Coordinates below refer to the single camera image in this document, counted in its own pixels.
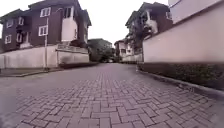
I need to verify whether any grey concrete kerb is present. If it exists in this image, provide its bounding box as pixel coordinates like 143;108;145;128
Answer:
135;67;224;102

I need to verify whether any white boundary wall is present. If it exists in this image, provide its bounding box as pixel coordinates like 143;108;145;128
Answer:
0;43;91;70

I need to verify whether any cream boundary wall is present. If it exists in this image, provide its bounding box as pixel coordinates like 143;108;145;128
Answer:
141;1;224;65

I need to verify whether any thin pale pole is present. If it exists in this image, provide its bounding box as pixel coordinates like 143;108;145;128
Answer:
43;17;49;72

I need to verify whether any low dark green hedge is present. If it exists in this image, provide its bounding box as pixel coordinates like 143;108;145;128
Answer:
136;61;224;92

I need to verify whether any brown multi-storey building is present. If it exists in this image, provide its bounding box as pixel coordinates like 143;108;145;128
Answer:
0;0;93;55

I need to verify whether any pale distant building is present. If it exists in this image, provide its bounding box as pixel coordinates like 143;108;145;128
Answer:
113;39;144;64

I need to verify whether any clump of green trees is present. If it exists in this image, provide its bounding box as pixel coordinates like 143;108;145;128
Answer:
87;45;116;64

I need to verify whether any dark brown house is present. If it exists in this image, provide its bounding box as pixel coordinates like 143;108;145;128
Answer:
124;1;175;56

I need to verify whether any small low hedge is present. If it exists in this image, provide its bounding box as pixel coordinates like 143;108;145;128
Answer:
58;61;100;70

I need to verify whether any distant grey-roofed building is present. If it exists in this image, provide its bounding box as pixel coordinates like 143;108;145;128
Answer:
86;37;115;63

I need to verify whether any reddish brick paved road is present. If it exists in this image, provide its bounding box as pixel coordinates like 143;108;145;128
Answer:
0;62;224;128

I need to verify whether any grey side pavement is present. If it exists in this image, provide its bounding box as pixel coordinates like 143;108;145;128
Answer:
0;67;65;79

